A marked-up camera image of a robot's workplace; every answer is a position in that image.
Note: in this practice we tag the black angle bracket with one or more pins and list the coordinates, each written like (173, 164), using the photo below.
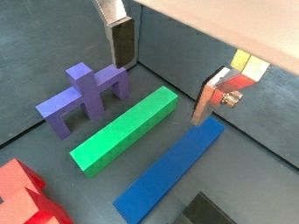
(202, 212)

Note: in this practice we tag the purple cross-shaped block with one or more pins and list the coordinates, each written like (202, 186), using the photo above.
(82, 94)

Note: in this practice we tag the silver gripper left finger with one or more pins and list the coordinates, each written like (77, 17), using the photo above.
(118, 29)

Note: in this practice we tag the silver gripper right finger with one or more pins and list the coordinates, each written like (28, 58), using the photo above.
(220, 88)

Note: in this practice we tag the blue long block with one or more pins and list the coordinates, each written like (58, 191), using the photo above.
(140, 197)

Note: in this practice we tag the green long block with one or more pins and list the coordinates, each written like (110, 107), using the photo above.
(94, 153)

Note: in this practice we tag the red cross-shaped block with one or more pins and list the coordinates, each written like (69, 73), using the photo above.
(24, 205)

